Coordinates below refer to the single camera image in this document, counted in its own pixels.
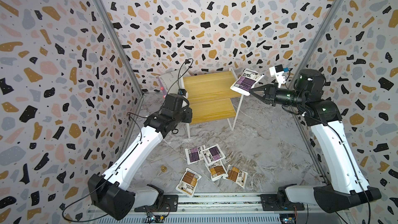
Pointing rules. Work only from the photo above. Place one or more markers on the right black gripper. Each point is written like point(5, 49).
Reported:
point(270, 97)

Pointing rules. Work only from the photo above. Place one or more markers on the purple coffee bag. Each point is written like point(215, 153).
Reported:
point(248, 79)
point(213, 154)
point(195, 154)

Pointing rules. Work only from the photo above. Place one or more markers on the two-tier wooden white shelf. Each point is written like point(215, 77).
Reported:
point(211, 98)

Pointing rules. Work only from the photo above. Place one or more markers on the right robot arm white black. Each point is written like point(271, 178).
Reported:
point(348, 187)

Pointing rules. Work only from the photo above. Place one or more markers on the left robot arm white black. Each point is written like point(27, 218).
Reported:
point(109, 191)

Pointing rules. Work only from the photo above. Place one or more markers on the brown coffee bag right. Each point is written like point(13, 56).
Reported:
point(237, 176)

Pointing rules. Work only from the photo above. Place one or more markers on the brown coffee bag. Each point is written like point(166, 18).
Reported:
point(188, 182)
point(217, 171)
point(237, 176)

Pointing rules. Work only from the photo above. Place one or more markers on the brown coffee bag middle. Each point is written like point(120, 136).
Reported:
point(217, 171)

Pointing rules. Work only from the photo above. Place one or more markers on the white box behind shelf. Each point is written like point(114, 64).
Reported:
point(170, 82)

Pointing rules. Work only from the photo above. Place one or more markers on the brown coffee bag front left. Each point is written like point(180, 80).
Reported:
point(188, 182)

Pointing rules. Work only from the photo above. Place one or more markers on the right corner aluminium profile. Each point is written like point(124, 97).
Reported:
point(317, 39)

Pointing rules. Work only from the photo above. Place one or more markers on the corner aluminium profile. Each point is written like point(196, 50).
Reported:
point(317, 39)
point(102, 12)

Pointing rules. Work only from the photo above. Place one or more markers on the left corner aluminium profile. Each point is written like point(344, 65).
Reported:
point(102, 12)

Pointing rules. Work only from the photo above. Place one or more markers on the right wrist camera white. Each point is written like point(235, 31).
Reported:
point(280, 73)

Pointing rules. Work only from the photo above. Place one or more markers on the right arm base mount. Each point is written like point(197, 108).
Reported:
point(279, 202)

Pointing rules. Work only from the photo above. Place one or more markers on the aluminium front rail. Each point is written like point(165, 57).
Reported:
point(225, 208)

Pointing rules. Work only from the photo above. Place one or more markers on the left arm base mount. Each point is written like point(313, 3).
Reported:
point(164, 203)

